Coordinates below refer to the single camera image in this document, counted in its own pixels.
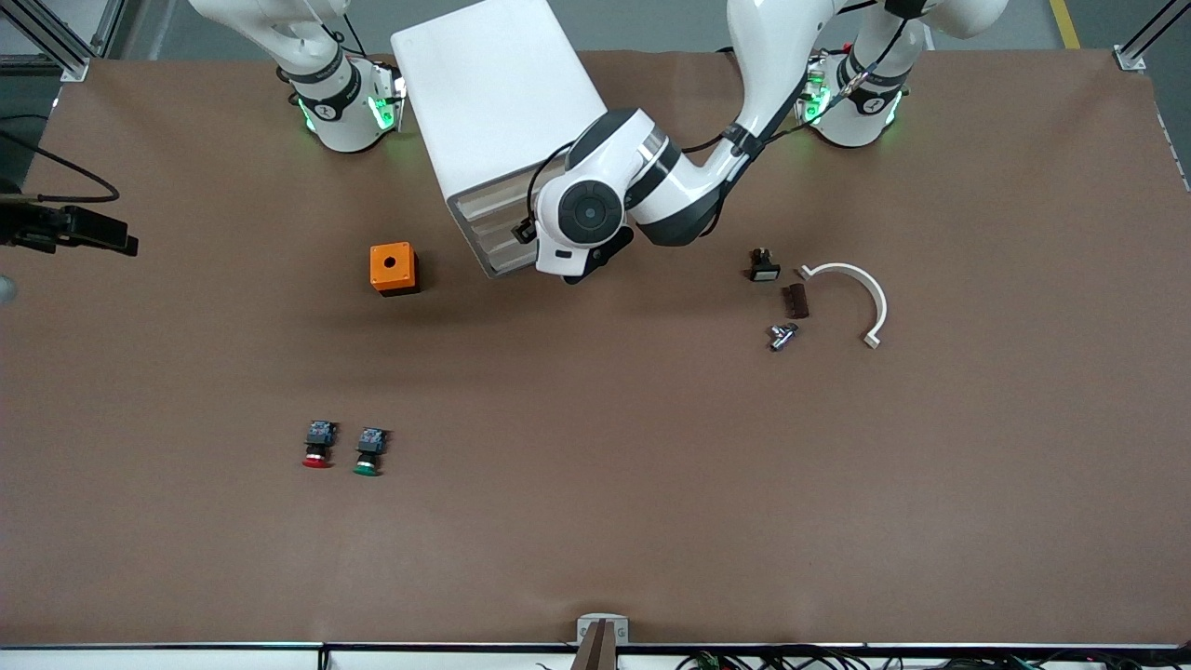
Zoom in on tangled black cables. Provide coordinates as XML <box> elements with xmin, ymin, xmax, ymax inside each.
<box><xmin>535</xmin><ymin>647</ymin><xmax>1191</xmax><ymax>670</ymax></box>

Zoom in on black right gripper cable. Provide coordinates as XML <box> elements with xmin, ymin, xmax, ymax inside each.
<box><xmin>0</xmin><ymin>126</ymin><xmax>122</xmax><ymax>204</ymax></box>

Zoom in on white semicircular bracket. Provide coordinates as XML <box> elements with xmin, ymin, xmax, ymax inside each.
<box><xmin>797</xmin><ymin>262</ymin><xmax>889</xmax><ymax>350</ymax></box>

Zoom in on orange box with round hole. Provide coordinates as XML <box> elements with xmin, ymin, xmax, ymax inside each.
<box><xmin>369</xmin><ymin>242</ymin><xmax>421</xmax><ymax>297</ymax></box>

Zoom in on grey mounting bracket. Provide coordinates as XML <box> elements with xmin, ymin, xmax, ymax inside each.
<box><xmin>577</xmin><ymin>612</ymin><xmax>630</xmax><ymax>645</ymax></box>

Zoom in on aluminium frame post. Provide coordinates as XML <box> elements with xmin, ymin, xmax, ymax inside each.
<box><xmin>0</xmin><ymin>0</ymin><xmax>94</xmax><ymax>83</ymax></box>
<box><xmin>1112</xmin><ymin>0</ymin><xmax>1191</xmax><ymax>74</ymax></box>

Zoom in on brown mounting bar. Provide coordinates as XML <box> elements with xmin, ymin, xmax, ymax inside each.
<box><xmin>569</xmin><ymin>619</ymin><xmax>620</xmax><ymax>670</ymax></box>

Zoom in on red mushroom push button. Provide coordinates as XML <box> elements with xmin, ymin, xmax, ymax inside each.
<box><xmin>301</xmin><ymin>420</ymin><xmax>339</xmax><ymax>470</ymax></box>

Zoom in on green mushroom push button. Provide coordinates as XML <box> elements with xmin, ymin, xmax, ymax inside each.
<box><xmin>353</xmin><ymin>426</ymin><xmax>390</xmax><ymax>477</ymax></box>

